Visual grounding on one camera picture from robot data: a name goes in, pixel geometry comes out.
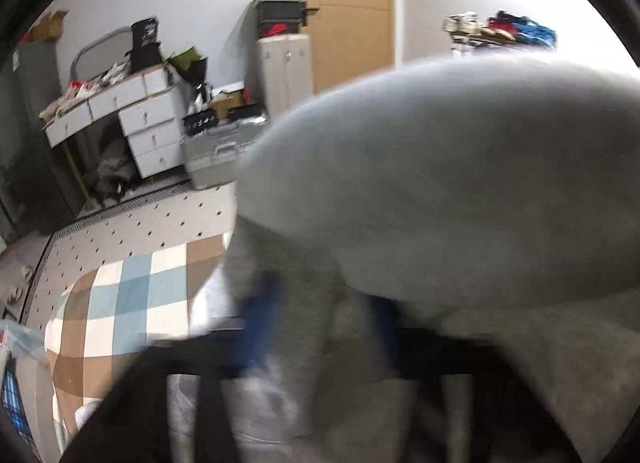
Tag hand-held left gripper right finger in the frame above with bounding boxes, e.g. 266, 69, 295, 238
370, 293, 586, 463

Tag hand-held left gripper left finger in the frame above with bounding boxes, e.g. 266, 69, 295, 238
60, 273, 286, 463

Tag light grey sweatshirt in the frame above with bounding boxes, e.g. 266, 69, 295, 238
167, 56, 640, 463

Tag checkered blanket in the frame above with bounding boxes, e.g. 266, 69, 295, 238
45, 233, 236, 444

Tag silver suitcase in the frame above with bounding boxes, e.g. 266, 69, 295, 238
180, 116, 271, 189

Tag black crate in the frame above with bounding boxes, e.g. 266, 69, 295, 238
182, 110, 219, 135

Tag dark bag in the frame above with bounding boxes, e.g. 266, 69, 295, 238
95, 120, 142, 194

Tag brown box with items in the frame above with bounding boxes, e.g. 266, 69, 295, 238
210, 88, 262, 120

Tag white drawer desk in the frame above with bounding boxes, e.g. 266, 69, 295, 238
42, 66, 186, 179

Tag clear plastic bag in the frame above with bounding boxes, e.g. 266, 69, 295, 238
0, 320, 46, 360

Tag beige slippers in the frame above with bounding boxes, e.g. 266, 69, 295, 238
5, 265, 34, 305

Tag green black bag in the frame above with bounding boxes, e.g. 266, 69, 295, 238
170, 46, 208, 85

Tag black red shoe box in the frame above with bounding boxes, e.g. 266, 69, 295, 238
257, 20, 304, 39

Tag black round box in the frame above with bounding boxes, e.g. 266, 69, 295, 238
125, 18, 163, 71

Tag wooden door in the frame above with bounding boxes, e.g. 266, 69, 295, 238
286, 0, 396, 94

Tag shoe rack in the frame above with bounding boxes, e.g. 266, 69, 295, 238
442, 10, 558, 56

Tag grey arched frame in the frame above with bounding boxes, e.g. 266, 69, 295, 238
70, 28, 132, 85

